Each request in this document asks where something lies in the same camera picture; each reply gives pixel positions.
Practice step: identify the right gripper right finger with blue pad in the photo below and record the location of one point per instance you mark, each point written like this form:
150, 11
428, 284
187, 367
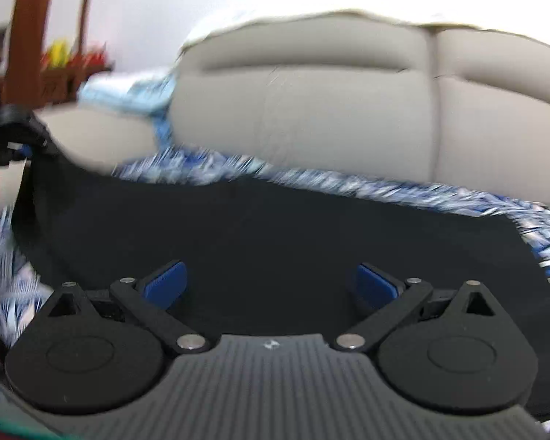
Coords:
453, 351

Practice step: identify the yellow bottle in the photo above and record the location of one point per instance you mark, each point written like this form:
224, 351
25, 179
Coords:
58, 53

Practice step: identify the red box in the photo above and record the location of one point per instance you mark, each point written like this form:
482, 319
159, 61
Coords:
93, 57

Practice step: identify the dark wooden shelf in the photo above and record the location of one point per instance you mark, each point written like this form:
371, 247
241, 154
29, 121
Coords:
23, 78

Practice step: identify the black pants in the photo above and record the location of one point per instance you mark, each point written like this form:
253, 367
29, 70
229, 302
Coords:
265, 259

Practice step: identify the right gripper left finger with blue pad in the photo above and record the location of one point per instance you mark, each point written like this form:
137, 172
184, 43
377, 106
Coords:
93, 351

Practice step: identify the light blue cloth on armrest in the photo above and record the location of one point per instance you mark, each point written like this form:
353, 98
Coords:
146, 93

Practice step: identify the blue white geometric sofa cover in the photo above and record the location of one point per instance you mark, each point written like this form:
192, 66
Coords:
22, 292

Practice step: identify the beige leather sofa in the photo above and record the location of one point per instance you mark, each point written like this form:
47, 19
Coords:
431, 103

